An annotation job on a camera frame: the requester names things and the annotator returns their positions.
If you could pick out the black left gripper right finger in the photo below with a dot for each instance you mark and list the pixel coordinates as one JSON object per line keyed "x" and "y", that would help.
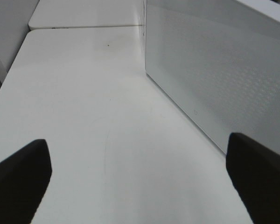
{"x": 254, "y": 171}

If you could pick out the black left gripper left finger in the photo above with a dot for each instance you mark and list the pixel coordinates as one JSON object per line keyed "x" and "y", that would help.
{"x": 24, "y": 178}

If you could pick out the white microwave door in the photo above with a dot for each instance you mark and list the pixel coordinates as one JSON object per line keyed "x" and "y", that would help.
{"x": 219, "y": 61}

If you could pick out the white microwave oven body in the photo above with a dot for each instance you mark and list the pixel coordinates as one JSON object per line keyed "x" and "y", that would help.
{"x": 142, "y": 12}

